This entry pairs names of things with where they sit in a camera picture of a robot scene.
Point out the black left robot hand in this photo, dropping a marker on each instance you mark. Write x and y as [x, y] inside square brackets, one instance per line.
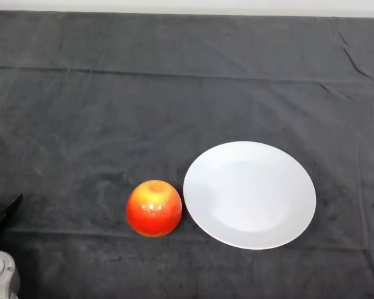
[6, 210]

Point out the red yellow apple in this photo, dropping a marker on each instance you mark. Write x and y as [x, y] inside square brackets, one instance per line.
[154, 213]

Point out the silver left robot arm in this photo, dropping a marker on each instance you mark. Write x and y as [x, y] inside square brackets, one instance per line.
[1, 274]

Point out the white round plate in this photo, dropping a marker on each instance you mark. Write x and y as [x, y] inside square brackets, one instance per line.
[251, 196]

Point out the black cloth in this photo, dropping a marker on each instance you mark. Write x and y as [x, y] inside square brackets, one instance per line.
[187, 93]

